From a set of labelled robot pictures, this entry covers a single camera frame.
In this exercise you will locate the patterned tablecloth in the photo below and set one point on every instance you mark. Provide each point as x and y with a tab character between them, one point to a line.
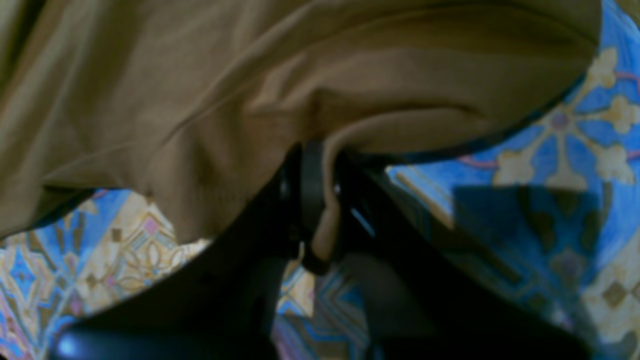
556	206

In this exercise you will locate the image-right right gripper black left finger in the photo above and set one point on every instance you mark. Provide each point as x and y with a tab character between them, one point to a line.
221	304

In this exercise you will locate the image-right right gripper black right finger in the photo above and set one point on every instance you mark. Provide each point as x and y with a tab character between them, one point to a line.
418	304

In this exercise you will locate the brown t-shirt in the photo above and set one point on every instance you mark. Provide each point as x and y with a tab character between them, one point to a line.
195	103

